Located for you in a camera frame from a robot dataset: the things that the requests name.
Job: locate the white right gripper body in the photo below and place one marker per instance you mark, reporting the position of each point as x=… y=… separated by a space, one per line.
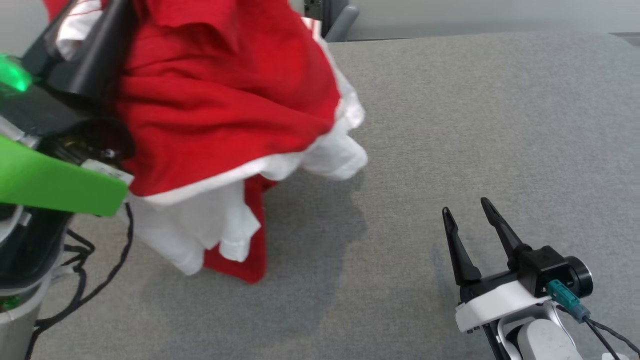
x=495 y=305

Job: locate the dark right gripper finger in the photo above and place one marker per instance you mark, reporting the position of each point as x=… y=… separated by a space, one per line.
x=460 y=250
x=505 y=232

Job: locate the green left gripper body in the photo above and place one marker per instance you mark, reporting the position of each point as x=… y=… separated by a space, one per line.
x=50 y=182

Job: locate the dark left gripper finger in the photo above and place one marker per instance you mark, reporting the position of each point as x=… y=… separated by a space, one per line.
x=42 y=52
x=100 y=50

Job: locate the red jersey with white sleeves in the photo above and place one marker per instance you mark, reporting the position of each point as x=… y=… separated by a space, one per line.
x=225 y=100

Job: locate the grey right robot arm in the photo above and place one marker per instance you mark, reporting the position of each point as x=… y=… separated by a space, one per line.
x=540 y=345

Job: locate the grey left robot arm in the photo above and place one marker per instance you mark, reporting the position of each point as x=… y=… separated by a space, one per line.
x=20 y=260

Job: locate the grey fabric sofa cushion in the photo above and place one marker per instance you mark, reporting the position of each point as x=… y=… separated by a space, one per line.
x=450 y=125

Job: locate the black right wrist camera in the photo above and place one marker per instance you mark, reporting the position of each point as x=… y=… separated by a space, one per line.
x=542 y=267

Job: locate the grey metal partition post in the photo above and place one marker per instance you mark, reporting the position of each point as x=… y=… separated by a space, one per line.
x=312 y=10

